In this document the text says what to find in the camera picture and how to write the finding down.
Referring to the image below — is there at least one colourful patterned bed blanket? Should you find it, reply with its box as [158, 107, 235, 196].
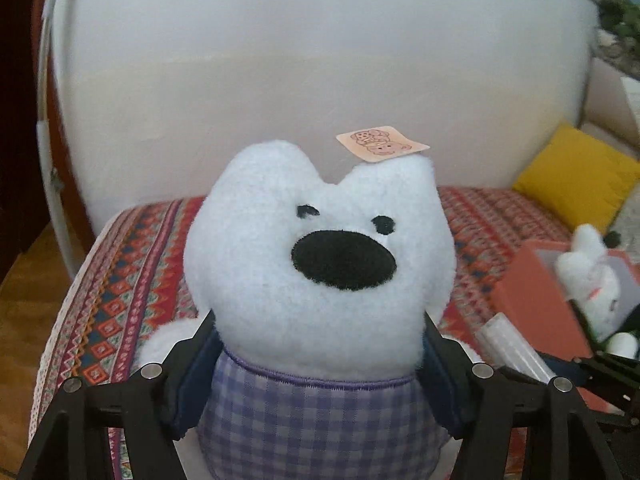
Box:
[29, 188, 570, 479]

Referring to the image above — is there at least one orange storage box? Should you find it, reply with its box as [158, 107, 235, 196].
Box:
[489, 238, 640, 413]

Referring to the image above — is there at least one clear plastic tube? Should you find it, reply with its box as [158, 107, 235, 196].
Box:
[476, 313, 555, 385]

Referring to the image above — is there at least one white plush rabbit toy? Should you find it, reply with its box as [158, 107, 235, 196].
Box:
[554, 224, 639, 360]

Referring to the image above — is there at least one white pipe on wall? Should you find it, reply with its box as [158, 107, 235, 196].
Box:
[36, 0, 79, 282]

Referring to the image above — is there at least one yellow cushion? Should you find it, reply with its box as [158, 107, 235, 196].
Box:
[512, 122, 639, 233]

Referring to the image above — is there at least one dark red wooden door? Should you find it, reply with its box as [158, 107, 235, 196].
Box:
[0, 0, 97, 281]

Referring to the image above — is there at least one white bear plush checkered shirt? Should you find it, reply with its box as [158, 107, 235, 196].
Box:
[136, 138, 458, 480]

